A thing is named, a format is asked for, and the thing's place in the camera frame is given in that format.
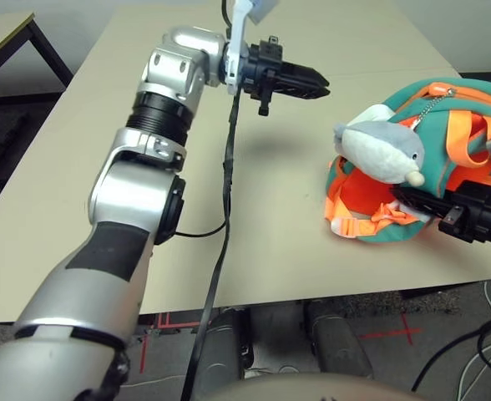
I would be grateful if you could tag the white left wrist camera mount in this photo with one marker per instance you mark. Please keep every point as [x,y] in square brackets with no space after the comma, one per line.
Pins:
[237,46]

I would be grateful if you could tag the grey robot torso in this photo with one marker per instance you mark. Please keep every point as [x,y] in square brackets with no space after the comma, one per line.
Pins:
[312,388]

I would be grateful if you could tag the dark grey right robot leg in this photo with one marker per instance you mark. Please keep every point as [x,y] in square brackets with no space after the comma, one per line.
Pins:
[337,342]

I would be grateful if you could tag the grey white plush toy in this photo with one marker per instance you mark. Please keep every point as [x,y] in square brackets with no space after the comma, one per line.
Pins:
[379,150]

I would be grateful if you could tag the dark grey left robot leg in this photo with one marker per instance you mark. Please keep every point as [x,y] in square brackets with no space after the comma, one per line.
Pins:
[224,346]

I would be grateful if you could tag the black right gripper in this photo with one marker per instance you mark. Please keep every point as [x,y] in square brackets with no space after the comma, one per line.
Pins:
[479,213]

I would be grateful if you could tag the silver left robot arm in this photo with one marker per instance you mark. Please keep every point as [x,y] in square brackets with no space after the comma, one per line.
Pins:
[124,196]

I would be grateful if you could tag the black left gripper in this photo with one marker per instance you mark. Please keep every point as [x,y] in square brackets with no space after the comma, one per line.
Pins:
[264,71]

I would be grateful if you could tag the orange and teal backpack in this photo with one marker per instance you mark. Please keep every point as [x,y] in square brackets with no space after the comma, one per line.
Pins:
[433,125]

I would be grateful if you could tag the dark grey robot leg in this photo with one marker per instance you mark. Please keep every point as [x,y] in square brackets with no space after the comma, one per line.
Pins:
[224,346]
[337,342]

